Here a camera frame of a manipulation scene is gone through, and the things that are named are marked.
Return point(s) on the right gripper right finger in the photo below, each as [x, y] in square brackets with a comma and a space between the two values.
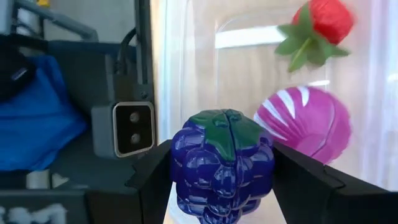
[311, 193]

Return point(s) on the grey table-level camera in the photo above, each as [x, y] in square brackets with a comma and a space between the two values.
[133, 127]

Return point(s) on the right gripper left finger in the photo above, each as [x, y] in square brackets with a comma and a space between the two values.
[155, 186]

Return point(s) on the magenta white-striped toy onion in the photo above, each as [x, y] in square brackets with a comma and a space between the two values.
[311, 124]

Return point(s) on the blue fabric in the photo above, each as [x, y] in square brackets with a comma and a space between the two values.
[37, 124]

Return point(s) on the purple toy grape bunch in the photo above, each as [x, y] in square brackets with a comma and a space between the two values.
[220, 174]

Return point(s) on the clear plastic tupperware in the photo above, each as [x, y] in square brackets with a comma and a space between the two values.
[192, 77]

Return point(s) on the small red leafy strawberry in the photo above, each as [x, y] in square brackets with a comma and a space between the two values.
[329, 18]

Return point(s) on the black aluminium table frame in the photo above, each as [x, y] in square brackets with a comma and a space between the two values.
[143, 46]

